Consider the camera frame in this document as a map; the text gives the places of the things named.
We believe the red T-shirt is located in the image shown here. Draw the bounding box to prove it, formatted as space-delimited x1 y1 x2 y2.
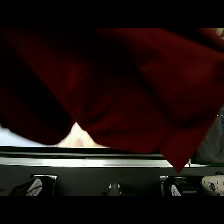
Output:
0 27 224 173

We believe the grey garment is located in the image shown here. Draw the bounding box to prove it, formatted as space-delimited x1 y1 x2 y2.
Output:
195 106 224 164

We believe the silver frame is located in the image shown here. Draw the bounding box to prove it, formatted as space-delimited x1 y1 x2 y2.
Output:
0 151 224 197

